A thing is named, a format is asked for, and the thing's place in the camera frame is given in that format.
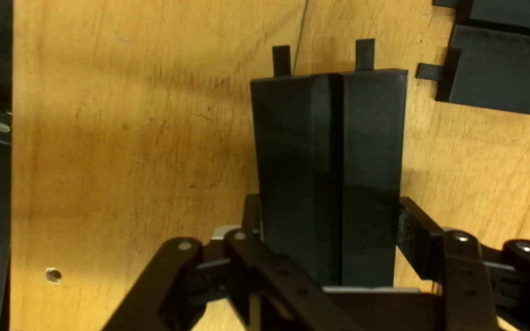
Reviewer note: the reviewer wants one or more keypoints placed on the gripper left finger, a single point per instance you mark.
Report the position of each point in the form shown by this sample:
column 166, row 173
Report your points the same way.
column 256, row 262

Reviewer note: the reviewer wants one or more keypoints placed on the black plastic piece with tabs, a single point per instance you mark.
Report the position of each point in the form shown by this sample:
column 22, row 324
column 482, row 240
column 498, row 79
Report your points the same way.
column 320, row 161
column 504, row 73
column 513, row 11

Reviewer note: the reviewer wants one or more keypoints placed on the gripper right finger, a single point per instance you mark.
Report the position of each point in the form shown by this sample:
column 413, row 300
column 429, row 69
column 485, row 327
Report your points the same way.
column 465, row 276

